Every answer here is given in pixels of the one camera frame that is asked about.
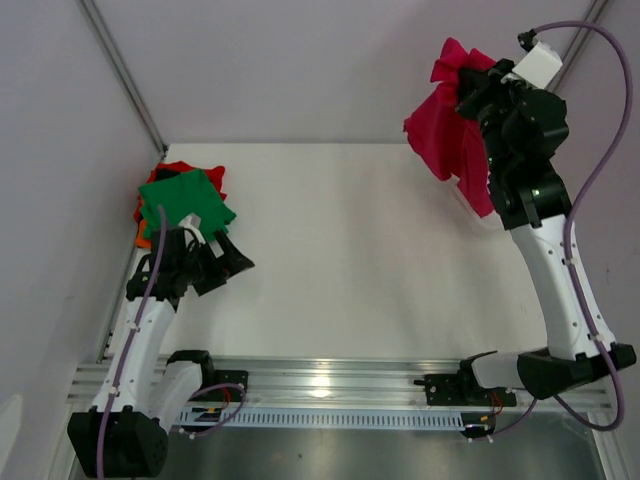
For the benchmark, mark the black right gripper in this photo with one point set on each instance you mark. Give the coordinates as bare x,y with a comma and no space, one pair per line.
480,95

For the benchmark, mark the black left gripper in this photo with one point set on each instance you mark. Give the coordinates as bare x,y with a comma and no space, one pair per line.
226,265

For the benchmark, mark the crimson t shirt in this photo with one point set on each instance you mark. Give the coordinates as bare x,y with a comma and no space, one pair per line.
450,145

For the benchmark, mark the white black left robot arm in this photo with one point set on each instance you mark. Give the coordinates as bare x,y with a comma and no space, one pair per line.
125,431

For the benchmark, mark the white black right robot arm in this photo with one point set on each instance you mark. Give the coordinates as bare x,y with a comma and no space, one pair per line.
521,127

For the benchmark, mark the green folded t shirt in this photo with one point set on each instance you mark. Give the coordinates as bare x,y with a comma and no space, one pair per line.
185,194

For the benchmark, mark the red folded t shirt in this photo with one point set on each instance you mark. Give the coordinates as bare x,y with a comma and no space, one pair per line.
164,171

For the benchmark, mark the white plastic basket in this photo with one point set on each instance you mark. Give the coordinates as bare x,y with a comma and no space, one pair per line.
482,225

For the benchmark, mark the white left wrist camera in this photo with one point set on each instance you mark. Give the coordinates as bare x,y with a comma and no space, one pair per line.
191,222

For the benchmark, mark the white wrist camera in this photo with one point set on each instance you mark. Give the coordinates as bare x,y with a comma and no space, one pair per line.
191,222
539,66

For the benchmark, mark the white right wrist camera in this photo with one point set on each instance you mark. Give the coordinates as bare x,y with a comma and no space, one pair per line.
539,66

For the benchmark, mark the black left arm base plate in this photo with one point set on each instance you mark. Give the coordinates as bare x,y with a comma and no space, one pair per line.
225,393

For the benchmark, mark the right aluminium corner post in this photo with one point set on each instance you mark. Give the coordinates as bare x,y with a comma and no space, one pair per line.
579,42

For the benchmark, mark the aluminium corner post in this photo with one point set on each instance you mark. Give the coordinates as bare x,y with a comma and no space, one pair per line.
579,42
116,61

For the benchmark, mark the white slotted cable duct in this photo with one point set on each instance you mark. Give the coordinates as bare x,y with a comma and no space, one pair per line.
412,419

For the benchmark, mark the left aluminium corner post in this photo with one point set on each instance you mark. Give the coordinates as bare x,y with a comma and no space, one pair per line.
116,61

